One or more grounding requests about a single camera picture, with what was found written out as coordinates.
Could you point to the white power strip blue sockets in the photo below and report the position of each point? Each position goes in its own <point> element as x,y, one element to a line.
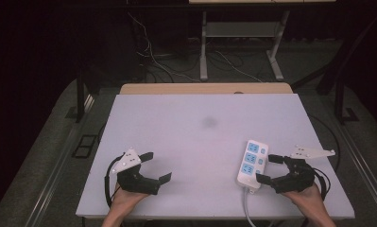
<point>250,170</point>

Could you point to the metal floor rail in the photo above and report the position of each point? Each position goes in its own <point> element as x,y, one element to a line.
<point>60,157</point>
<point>362,164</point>

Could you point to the black floor frame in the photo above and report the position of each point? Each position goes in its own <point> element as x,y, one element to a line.
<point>84,146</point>

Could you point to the person's right hand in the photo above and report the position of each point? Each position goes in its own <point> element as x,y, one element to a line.
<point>310,201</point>

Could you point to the person's left hand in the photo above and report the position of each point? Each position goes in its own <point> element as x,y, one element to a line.
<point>124,201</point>

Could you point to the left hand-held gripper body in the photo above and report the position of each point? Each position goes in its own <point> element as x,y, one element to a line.
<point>135,183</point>

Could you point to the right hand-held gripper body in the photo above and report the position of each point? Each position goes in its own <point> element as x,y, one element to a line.
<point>298,179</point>

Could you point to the black metal stand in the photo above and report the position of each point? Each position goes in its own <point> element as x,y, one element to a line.
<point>340,101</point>
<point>80,94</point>

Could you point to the white metal desk frame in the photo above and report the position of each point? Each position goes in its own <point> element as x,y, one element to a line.
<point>239,30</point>

